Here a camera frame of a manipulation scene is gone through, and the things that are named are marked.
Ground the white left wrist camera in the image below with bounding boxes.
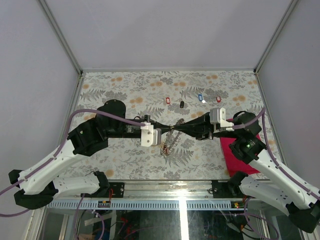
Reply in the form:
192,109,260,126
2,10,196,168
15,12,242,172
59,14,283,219
140,123,162,147

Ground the aluminium mounting rail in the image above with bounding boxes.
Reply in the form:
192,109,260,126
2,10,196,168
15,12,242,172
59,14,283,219
59,178,307,201

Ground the floral table mat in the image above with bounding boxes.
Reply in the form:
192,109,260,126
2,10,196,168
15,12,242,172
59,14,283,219
64,70,264,180

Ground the blue key tag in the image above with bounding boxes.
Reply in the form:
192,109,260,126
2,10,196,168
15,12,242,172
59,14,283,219
198,94,207,104

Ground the black car key fob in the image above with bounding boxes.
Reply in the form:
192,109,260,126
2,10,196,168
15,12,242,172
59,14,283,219
179,101,186,109

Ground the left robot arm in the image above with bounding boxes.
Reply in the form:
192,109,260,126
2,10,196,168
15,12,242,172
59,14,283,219
8,99,171,210

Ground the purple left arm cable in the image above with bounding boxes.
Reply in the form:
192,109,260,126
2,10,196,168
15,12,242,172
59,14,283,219
0,109,146,218

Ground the aluminium frame post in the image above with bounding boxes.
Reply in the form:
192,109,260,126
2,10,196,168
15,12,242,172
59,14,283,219
36,0,83,76
253,0,300,74

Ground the large silver keyring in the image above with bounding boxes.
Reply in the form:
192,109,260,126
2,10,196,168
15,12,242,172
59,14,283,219
160,129,182,156

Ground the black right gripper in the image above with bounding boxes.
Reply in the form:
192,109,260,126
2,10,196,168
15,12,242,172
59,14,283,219
172,111,240,141

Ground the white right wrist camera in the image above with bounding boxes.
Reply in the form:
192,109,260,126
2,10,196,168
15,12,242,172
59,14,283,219
209,107,234,133

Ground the red cloth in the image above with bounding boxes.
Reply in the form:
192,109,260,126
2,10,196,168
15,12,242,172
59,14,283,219
219,134,262,177

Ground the left aluminium frame post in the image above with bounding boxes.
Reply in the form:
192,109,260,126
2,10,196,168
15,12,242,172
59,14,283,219
36,0,83,76

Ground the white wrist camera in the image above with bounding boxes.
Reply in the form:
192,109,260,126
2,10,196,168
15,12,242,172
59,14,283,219
140,123,162,147
209,107,234,133

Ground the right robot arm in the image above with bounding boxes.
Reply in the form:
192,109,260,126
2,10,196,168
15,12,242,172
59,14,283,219
172,108,320,233

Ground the grey slotted cable duct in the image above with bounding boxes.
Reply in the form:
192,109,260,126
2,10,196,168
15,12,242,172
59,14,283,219
47,199,232,211

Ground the right aluminium frame post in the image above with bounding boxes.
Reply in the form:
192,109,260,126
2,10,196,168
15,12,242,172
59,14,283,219
253,0,300,74

